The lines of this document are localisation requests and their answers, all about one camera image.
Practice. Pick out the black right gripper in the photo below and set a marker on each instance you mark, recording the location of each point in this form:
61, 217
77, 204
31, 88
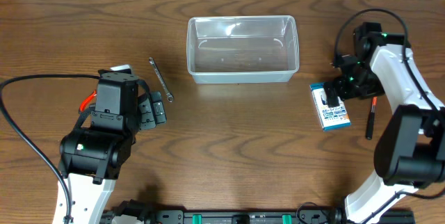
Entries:
374, 89

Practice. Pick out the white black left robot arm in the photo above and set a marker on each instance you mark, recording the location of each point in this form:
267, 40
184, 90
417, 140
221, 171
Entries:
93, 153

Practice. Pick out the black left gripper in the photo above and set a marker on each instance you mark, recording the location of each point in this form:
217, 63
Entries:
147, 119

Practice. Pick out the small claw hammer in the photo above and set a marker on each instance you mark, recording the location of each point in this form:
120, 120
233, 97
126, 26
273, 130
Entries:
371, 118

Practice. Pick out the silver combination wrench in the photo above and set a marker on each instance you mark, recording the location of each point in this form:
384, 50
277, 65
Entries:
168, 94

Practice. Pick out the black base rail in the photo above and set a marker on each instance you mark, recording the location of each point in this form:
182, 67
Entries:
130, 212

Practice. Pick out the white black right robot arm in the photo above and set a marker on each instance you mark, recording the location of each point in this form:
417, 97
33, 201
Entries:
410, 153

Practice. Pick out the orange handled pliers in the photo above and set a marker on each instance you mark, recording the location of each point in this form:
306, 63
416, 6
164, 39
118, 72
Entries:
88, 102

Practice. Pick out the clear plastic container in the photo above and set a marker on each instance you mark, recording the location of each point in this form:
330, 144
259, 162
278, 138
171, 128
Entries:
242, 49

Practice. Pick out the white screwdriver set box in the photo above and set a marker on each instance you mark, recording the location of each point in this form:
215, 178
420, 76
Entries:
329, 117

